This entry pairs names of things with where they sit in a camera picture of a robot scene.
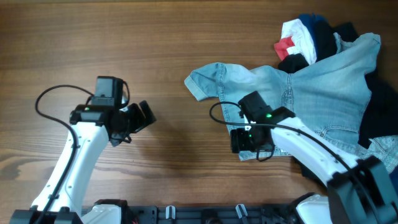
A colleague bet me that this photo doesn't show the light blue denim shorts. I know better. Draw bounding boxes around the light blue denim shorts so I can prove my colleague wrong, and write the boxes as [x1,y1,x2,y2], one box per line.
[184,33,397,172]

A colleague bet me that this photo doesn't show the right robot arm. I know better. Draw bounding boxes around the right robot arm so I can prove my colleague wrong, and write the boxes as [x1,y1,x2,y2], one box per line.
[230,107,397,223]

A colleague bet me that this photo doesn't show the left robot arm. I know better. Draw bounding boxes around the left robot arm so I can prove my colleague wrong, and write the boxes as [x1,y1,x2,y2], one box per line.
[10,101,156,223]

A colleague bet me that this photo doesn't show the white red garment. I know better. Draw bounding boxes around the white red garment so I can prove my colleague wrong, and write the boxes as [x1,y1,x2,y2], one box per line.
[274,19,317,65]

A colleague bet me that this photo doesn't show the navy blue garment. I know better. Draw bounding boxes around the navy blue garment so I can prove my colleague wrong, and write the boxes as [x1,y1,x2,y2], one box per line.
[298,14,326,45]

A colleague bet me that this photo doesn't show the right black cable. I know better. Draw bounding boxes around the right black cable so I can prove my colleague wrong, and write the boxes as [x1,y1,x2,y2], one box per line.
[208,101,386,224]

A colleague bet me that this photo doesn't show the black cable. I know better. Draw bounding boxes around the black cable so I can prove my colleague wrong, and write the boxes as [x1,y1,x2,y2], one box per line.
[208,101,386,224]
[30,81,130,224]

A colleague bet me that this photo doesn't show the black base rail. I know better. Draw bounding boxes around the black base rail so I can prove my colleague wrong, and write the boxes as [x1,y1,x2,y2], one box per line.
[120,204,299,224]

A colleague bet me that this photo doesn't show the left black cable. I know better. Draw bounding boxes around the left black cable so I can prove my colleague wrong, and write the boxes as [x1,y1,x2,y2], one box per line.
[30,81,130,224]

